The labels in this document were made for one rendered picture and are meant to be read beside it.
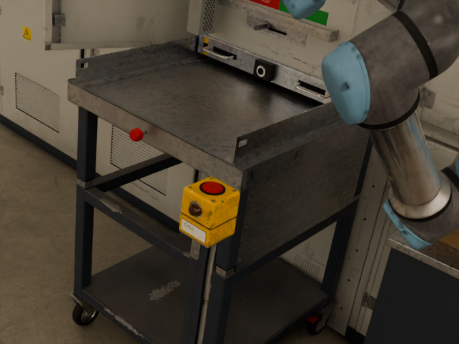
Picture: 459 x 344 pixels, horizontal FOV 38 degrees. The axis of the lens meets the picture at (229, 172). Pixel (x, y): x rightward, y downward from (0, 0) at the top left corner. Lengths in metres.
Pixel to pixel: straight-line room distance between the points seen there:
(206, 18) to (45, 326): 1.11
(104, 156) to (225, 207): 1.73
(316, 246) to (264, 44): 0.74
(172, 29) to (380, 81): 1.33
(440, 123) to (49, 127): 1.90
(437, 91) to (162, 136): 0.77
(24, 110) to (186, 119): 1.79
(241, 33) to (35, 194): 1.35
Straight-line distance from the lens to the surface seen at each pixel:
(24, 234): 2.73
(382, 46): 1.02
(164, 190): 2.72
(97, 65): 1.87
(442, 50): 1.03
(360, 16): 1.80
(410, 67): 1.02
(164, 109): 1.73
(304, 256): 2.36
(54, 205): 2.91
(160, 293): 2.17
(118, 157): 2.88
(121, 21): 2.18
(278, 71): 1.93
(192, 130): 1.63
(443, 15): 1.04
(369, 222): 2.17
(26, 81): 3.31
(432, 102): 1.93
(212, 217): 1.24
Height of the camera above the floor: 1.52
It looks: 28 degrees down
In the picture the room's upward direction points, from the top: 8 degrees clockwise
